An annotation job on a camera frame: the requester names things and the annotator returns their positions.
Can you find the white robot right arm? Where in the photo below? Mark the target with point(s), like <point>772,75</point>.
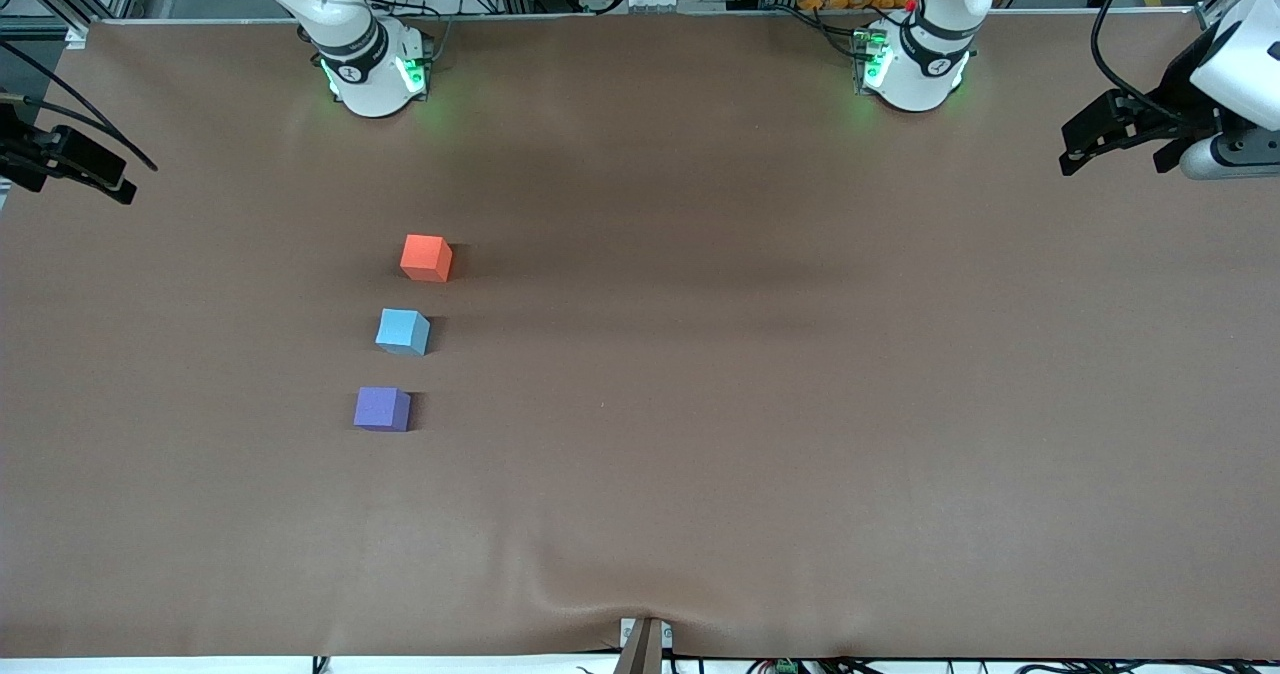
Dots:
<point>375,94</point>

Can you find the white terminal strip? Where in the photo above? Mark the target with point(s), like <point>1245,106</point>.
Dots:
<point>660,0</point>

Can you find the small green lit electronics box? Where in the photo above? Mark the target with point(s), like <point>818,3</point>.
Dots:
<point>425,69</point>
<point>868,54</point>

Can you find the light blue foam block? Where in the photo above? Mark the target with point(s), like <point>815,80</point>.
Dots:
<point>402,331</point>

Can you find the white mounting bracket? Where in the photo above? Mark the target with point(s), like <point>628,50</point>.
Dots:
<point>667,638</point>

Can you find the brown table cover mat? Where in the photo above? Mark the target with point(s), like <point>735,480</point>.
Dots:
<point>640,454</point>

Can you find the orange foam block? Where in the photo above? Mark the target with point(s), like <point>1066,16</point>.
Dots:
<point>424,257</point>

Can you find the brown wooden strut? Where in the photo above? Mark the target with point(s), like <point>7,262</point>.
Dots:
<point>640,654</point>

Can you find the green plug connector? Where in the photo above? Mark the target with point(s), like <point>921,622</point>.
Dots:
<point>785,667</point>

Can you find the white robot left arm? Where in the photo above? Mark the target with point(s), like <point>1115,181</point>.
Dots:
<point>915,94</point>

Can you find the purple foam block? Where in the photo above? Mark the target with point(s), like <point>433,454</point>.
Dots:
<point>380,409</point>

